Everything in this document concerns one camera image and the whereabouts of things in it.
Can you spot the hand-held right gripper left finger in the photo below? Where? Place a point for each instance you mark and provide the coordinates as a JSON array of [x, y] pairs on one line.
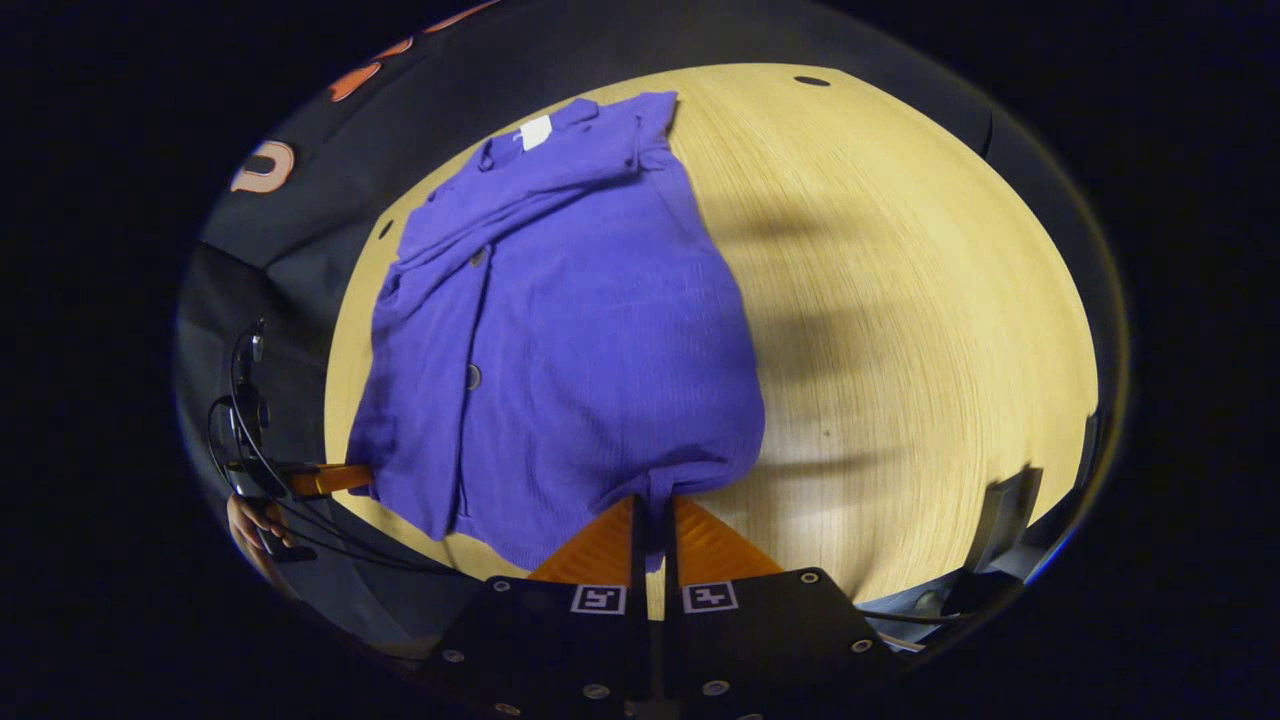
[[640, 640]]

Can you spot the dark grey stand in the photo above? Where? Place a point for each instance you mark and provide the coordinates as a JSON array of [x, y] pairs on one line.
[[1005, 520]]

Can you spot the black backdrop cloth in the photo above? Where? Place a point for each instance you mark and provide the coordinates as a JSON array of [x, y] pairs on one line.
[[300, 240]]

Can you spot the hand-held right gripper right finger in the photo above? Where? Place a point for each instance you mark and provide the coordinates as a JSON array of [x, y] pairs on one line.
[[672, 640]]

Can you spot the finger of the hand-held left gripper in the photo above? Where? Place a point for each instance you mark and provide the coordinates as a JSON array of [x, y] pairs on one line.
[[335, 478]]

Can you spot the purple knit cardigan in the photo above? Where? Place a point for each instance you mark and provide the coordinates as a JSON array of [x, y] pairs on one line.
[[580, 350]]

